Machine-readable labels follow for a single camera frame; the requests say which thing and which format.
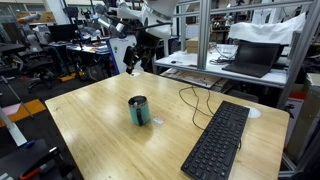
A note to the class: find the small cardboard box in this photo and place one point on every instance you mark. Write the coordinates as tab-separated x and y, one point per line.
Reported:
192	45

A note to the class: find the white cloth cover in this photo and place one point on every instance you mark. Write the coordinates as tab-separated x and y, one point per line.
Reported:
266	31

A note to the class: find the black computer keyboard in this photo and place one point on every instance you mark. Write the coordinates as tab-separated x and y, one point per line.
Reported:
218	143

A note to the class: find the black computer monitor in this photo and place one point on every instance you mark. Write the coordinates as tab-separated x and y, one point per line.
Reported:
62	32

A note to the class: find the black laptop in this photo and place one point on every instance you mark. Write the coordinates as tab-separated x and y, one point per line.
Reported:
253	58

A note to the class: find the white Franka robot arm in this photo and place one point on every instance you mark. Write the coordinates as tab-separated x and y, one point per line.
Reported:
160	31

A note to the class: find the white cabinet blue edge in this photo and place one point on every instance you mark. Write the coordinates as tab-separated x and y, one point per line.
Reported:
119	53

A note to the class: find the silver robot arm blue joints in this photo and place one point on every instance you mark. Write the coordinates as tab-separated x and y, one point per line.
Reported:
106	24

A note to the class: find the small pink white packet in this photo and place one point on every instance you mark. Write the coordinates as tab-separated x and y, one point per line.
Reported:
158	120

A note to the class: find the white round table grommet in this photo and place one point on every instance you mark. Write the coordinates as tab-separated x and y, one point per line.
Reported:
254	112

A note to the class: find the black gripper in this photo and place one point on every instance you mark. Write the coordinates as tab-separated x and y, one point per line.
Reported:
129	56

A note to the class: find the black office chair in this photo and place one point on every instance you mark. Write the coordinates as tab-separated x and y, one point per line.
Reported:
36	65

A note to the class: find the grey robot arm orange joint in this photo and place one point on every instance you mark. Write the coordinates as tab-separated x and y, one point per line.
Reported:
29	23

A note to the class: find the white shelf board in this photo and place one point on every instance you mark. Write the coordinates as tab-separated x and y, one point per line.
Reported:
186	61

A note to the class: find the aluminium profile frame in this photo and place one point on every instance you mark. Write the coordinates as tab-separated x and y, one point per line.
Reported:
204	33

